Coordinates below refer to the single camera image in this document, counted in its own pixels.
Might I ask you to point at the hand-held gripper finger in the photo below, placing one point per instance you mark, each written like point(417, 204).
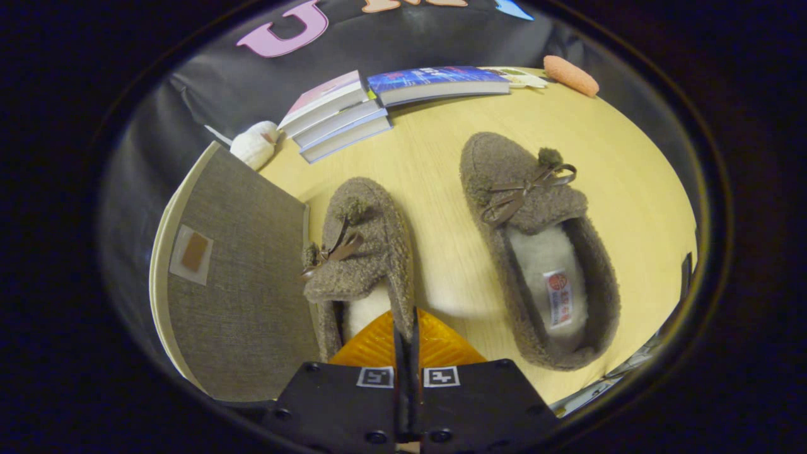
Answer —
point(412, 353)
point(400, 353)

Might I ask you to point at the white cover book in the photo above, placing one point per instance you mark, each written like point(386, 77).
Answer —
point(343, 123)

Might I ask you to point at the orange sponge roll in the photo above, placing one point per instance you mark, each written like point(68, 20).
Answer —
point(570, 75)

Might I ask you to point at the grey fabric storage box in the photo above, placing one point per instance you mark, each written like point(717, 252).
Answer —
point(246, 284)

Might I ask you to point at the thin white booklet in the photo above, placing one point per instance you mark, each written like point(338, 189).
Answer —
point(520, 77)

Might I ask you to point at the grey cover book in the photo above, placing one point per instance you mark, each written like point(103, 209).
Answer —
point(347, 140)

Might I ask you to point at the blue cover book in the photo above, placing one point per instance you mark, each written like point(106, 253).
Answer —
point(435, 82)

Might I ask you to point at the pink cover book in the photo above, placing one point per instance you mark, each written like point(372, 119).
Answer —
point(328, 98)

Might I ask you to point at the brown fuzzy shoe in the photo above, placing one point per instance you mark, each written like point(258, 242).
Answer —
point(536, 252)
point(372, 252)

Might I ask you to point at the white plush toy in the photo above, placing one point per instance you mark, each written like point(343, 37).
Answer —
point(255, 145)

